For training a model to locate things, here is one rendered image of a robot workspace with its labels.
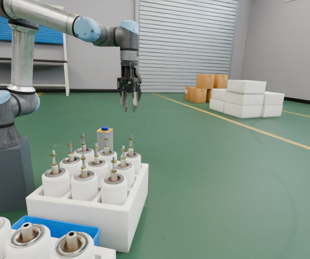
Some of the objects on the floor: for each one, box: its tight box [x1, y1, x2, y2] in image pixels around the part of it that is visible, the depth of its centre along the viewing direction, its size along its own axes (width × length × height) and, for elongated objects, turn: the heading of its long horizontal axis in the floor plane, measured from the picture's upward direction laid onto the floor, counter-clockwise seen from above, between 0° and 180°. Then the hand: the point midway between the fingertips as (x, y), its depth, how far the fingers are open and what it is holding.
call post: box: [96, 130, 113, 153], centre depth 123 cm, size 7×7×31 cm
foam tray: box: [26, 161, 148, 253], centre depth 96 cm, size 39×39×18 cm
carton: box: [189, 87, 207, 103], centre depth 460 cm, size 30×24×30 cm
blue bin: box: [11, 215, 101, 247], centre depth 71 cm, size 30×11×12 cm, turn 72°
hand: (130, 109), depth 95 cm, fingers open, 3 cm apart
